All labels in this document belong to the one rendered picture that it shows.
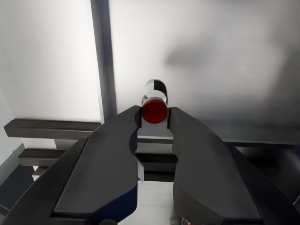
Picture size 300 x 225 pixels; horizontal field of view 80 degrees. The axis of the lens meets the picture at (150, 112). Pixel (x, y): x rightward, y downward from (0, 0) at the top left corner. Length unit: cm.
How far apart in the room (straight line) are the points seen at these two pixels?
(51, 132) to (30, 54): 10
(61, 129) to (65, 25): 13
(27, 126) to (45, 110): 3
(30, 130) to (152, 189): 22
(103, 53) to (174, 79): 9
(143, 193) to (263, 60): 29
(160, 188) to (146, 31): 26
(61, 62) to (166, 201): 30
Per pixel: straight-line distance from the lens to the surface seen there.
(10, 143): 186
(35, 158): 33
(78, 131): 26
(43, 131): 29
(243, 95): 26
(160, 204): 40
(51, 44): 25
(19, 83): 29
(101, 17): 22
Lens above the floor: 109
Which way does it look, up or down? 59 degrees down
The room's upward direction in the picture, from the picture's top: 177 degrees counter-clockwise
